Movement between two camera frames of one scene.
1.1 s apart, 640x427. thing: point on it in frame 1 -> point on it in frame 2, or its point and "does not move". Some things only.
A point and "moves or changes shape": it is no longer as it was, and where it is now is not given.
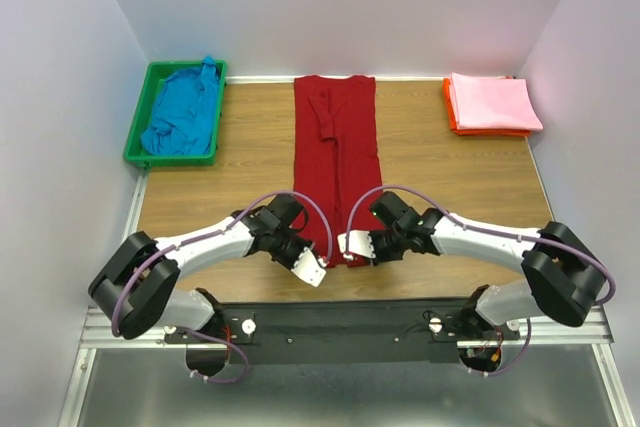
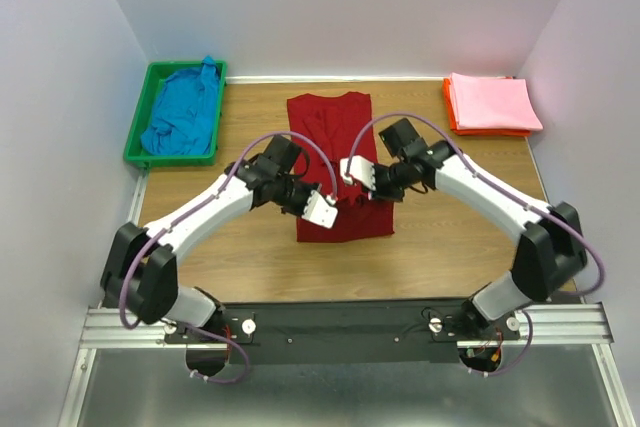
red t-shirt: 336,151 moves or changes shape
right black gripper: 380,242 -> 381,184
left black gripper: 295,252 -> 304,196
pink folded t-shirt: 493,102 does not move
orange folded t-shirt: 447,84 does not move
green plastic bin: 156,75 does not move
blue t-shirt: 181,122 does not move
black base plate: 339,332 does not move
